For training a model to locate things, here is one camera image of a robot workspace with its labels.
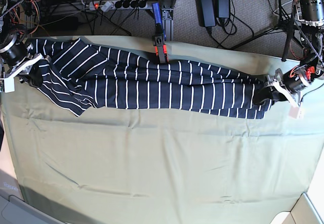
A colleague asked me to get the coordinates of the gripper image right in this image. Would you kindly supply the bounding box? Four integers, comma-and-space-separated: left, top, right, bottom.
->
253, 69, 303, 107

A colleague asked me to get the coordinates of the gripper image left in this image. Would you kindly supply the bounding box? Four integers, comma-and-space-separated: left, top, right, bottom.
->
1, 53, 50, 87

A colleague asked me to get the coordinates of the navy white striped T-shirt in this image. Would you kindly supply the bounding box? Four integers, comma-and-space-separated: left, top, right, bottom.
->
31, 38, 273, 119

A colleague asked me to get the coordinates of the black tripod stand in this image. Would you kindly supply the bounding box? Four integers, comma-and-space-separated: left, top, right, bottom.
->
230, 0, 324, 63

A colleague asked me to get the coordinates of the black power adapter left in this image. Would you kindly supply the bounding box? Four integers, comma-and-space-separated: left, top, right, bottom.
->
197, 0, 216, 28

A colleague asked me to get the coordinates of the white power strip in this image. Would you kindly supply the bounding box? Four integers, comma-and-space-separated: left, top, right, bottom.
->
88, 0, 152, 12

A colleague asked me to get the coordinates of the white box corner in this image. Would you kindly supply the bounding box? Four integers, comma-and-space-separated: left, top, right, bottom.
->
270, 193, 323, 224

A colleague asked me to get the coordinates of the grey plastic bin corner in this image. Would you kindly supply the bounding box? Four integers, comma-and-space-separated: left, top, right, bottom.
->
1, 196, 62, 223

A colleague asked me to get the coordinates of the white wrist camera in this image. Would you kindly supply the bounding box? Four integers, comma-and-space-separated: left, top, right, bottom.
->
1, 78, 15, 93
289, 106, 305, 119

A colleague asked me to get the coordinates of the aluminium frame post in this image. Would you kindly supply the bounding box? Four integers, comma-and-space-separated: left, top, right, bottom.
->
158, 0, 176, 41

